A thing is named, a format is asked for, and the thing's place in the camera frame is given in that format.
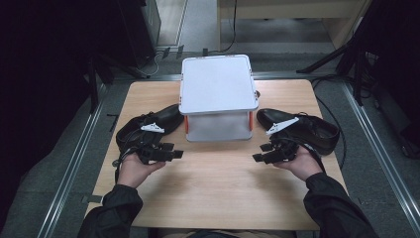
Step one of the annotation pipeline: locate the right hand-held gripper cable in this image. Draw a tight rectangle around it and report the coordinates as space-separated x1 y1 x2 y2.
280 136 328 175

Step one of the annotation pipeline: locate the hand-held gripper cable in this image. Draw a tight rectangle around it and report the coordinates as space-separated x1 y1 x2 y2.
280 136 328 175
112 127 157 184

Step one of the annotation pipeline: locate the person's left hand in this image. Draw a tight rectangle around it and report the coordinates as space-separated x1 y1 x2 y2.
117 152 166 189

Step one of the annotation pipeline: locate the light wooden desk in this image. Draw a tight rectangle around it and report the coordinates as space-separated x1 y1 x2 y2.
216 0 374 52

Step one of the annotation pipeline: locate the black tripod stand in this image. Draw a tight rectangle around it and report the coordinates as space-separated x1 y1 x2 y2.
296 31 375 107

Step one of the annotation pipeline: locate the black leather shoe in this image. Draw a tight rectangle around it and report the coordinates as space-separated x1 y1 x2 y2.
115 103 185 155
256 107 341 157

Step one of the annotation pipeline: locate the person's right hand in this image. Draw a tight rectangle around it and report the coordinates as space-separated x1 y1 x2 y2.
272 145 324 182

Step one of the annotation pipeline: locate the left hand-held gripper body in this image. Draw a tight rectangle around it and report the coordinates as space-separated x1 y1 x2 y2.
130 122 166 165

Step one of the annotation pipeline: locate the white floor cable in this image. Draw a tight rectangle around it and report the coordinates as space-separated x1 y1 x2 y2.
137 53 160 77

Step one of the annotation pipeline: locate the left hand-held gripper cable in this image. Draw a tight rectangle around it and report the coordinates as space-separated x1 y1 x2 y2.
112 127 157 184

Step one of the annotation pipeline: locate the black floor cable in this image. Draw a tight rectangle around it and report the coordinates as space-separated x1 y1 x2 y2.
311 74 348 171

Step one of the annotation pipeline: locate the grey tape strip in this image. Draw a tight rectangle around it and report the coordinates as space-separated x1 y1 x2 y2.
80 193 104 205

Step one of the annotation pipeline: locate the metal floor rail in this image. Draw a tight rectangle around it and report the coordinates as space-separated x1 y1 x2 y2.
341 81 420 234
35 82 108 238

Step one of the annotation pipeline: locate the black cabinet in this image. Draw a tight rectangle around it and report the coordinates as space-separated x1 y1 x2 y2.
113 0 162 68

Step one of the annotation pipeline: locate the white two-tier shoe rack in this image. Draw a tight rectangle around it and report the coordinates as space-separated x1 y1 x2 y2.
178 54 260 143

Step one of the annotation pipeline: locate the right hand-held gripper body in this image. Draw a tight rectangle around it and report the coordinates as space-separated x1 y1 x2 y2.
265 116 300 164

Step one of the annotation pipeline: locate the hanging black cable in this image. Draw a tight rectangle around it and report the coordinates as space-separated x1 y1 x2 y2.
218 0 239 55

